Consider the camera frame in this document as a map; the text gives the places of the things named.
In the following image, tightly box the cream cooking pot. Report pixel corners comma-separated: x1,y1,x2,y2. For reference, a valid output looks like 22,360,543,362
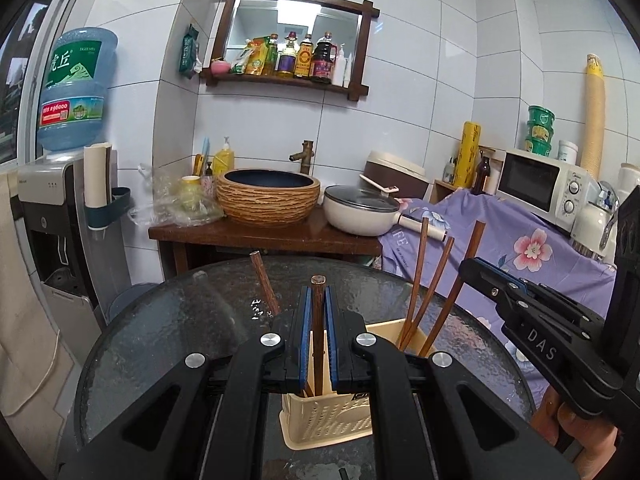
323,185,449,246

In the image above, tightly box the brown wooden chopstick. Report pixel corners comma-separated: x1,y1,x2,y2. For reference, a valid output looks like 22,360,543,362
304,274,327,397
418,220,487,358
398,236,456,352
402,216,431,343
249,251,282,317

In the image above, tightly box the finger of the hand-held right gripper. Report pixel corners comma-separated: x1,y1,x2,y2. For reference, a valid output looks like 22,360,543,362
517,277,608,328
459,257,531,331

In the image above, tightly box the clear plastic bag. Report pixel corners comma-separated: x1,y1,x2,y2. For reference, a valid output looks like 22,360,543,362
127,162,226,228

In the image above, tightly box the yellow soap pump bottle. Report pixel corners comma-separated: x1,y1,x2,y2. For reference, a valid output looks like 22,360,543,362
212,136,235,177

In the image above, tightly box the person's right hand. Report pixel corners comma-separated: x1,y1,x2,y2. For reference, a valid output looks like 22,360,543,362
530,387,640,480

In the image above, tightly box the yellow green seasoning pouch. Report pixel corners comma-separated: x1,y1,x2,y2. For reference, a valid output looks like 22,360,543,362
246,37,268,76

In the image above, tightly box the purple floral cloth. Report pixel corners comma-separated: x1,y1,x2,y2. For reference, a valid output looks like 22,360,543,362
377,187,618,411

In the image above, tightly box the white rice paddle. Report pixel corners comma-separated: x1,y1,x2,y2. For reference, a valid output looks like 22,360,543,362
359,174,401,196

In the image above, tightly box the blue water jug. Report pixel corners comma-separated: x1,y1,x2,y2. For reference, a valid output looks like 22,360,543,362
36,27,119,152

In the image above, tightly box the paper cup dispenser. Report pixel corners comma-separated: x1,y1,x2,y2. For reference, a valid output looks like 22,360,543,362
82,141,132,231

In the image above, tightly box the tall stack of paper cups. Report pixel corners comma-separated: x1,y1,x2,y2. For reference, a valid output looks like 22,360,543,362
580,53,607,181

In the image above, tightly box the purple label sauce bottle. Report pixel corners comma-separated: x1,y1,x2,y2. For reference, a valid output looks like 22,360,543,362
276,31,299,78

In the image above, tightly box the glass pot lid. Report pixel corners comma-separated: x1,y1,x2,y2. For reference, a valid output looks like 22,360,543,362
324,185,402,211

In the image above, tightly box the wooden crate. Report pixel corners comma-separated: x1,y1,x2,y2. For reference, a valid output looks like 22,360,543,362
429,179,466,206

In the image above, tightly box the wooden washstand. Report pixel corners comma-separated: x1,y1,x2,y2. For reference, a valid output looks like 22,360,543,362
148,207,383,281

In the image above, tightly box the dark soy sauce bottle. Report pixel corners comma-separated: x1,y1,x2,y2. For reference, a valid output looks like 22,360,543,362
310,31,338,83

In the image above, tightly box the bamboo style faucet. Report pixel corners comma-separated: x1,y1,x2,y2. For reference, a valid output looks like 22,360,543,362
289,140,316,176

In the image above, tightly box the water dispenser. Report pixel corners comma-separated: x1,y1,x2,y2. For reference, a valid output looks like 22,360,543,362
15,157,131,356

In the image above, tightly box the brown and cream rice cooker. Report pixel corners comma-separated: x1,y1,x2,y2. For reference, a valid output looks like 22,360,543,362
361,150,431,201

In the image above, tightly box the white thermos jug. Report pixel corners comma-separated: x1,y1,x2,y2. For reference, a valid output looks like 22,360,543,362
570,180,621,261

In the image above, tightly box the white microwave oven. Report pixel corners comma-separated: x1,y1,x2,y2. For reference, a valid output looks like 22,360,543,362
496,147,601,228

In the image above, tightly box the cream plastic utensil holder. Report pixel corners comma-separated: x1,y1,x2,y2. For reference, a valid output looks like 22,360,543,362
281,317,437,450

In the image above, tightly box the brown glass bottle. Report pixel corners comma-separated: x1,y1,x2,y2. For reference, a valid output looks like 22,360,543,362
471,155,493,196

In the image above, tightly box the yellow cup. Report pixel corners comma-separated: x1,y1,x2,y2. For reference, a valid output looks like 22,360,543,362
181,175,202,206

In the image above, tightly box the woven pattern wash basin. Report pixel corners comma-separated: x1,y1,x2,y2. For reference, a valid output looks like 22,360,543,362
216,167,321,227

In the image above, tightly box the yellow label sauce bottle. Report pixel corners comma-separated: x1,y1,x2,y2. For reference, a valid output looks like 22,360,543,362
293,34,316,80

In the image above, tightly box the sliding window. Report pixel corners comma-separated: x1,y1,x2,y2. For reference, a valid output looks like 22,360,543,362
0,0,83,166

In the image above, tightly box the white squeeze bottle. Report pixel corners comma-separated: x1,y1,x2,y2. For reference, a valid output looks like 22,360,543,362
332,44,349,87

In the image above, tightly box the white green seasoning packet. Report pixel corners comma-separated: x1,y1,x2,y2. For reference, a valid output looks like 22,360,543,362
231,47,253,75

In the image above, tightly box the green hanging packet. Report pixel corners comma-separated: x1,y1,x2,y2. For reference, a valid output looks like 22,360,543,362
178,24,201,79

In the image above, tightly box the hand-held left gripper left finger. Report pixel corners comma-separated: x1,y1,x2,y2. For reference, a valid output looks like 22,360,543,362
55,284,313,480

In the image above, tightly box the wooden framed mirror shelf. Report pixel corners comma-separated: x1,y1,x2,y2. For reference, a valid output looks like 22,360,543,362
199,0,382,103

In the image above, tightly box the yellow wrap roll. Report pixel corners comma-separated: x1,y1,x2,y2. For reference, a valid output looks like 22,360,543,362
452,121,482,188

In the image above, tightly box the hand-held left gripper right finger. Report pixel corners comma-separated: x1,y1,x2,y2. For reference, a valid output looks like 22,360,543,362
324,284,581,480

